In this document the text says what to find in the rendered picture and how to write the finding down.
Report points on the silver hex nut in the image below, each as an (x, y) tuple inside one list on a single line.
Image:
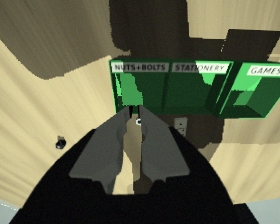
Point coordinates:
[(138, 121)]

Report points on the grey domino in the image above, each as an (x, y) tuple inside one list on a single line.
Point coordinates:
[(180, 125)]

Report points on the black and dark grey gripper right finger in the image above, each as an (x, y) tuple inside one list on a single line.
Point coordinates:
[(169, 156)]

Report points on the black die with white pips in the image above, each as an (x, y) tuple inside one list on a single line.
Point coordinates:
[(60, 144)]

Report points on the green rack of labelled bins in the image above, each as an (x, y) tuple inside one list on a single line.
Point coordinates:
[(197, 86)]

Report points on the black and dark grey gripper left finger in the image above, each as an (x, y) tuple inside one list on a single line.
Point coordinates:
[(95, 157)]

